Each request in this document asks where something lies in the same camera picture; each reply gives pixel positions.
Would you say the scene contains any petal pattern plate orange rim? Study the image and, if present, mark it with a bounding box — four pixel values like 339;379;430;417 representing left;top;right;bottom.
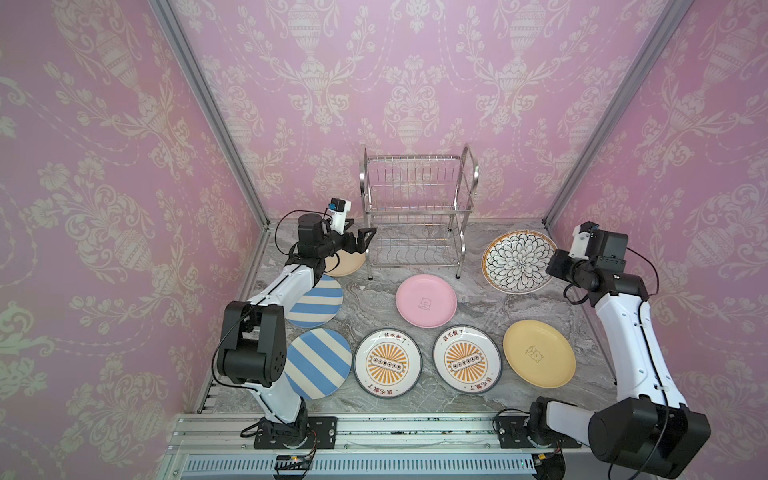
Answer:
481;230;556;295

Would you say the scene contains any chrome wire dish rack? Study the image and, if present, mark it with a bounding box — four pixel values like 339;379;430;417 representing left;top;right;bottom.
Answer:
359;143;480;279

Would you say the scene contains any pink bear plate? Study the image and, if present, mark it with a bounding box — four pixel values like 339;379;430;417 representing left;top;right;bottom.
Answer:
395;274;458;329

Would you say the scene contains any sunburst pattern plate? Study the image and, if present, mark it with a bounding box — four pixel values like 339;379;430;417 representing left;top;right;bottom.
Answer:
353;328;423;399
432;325;502;395

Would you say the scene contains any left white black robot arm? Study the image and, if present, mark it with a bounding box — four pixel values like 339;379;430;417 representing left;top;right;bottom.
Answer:
210;210;377;448

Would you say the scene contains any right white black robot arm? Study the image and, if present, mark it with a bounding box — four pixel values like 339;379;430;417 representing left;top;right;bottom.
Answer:
527;222;711;479

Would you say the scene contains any cream plate back left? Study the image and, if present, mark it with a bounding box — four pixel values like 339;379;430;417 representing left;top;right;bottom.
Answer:
324;250;366;278

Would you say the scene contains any blue striped plate rear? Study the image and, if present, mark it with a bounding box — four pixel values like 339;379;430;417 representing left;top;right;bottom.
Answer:
285;275;344;329

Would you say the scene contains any blue striped plate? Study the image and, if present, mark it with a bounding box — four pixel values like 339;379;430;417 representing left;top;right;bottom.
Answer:
285;275;344;329
285;328;352;400

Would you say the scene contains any yellow plate right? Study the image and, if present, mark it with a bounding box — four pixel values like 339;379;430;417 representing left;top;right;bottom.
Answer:
502;320;576;389

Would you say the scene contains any blue striped plate front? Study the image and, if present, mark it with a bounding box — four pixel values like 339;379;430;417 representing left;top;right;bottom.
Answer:
285;328;352;400

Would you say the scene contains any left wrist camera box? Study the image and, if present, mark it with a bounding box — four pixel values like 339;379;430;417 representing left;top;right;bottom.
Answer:
328;197;351;235

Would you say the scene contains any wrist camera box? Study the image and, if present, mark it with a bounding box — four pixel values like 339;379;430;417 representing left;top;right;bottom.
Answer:
328;197;351;235
569;221;597;259

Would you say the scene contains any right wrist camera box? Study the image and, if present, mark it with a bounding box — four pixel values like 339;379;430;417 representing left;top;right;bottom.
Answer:
569;221;597;259

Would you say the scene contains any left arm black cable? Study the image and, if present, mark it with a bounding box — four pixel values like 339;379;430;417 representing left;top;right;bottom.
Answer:
273;209;328;258

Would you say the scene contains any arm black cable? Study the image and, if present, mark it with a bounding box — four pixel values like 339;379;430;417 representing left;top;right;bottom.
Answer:
623;245;661;298
273;209;328;258

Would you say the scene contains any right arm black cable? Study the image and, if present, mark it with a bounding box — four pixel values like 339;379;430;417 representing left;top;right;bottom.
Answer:
623;245;661;298

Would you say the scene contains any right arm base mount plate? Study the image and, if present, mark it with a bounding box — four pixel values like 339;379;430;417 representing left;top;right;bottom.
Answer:
492;412;582;449

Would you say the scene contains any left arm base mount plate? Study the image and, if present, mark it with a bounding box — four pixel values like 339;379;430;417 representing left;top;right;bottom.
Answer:
253;417;338;450

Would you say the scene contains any left aluminium corner post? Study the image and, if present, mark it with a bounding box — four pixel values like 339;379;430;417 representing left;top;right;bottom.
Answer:
148;0;270;230

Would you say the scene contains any aluminium corner post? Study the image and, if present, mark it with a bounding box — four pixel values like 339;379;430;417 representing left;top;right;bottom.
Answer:
542;0;694;232
148;0;270;230

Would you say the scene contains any aluminium front rail frame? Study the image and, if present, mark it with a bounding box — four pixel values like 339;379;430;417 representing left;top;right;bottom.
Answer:
157;413;635;479

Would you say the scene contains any right aluminium corner post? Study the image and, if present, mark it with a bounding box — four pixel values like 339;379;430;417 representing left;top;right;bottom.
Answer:
542;0;694;232

